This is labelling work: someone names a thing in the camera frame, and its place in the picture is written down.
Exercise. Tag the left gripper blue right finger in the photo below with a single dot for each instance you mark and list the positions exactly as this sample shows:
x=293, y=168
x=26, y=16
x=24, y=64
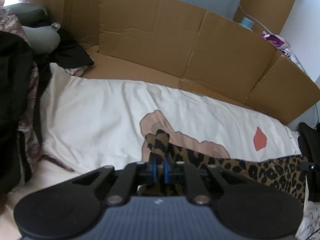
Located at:
x=168, y=165

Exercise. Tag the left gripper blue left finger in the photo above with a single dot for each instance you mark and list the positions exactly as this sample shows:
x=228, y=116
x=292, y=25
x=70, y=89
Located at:
x=152, y=167

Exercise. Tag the leopard print garment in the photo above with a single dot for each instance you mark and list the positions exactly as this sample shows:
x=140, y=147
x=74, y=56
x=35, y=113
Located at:
x=281, y=173

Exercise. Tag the cream bear print bedsheet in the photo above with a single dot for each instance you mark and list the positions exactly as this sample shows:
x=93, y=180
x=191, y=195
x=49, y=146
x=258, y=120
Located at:
x=90, y=123

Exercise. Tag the brown cardboard sheet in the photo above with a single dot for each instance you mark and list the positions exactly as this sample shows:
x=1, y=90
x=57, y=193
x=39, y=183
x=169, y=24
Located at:
x=175, y=44

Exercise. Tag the folded black garment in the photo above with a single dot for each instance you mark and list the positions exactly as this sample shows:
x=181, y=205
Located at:
x=309, y=146

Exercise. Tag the blue detergent bottle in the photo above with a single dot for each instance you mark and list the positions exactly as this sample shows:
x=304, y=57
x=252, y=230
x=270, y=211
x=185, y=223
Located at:
x=246, y=23

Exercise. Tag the pink white packages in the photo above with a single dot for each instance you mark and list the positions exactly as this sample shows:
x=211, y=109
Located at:
x=280, y=43

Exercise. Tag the grey plush pillow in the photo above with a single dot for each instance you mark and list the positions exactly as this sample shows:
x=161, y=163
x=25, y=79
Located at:
x=42, y=35

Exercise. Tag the black garment in pile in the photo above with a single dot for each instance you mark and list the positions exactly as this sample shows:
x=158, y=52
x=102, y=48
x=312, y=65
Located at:
x=19, y=170

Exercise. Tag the floral patterned garment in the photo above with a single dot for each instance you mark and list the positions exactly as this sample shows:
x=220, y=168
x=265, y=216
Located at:
x=19, y=83

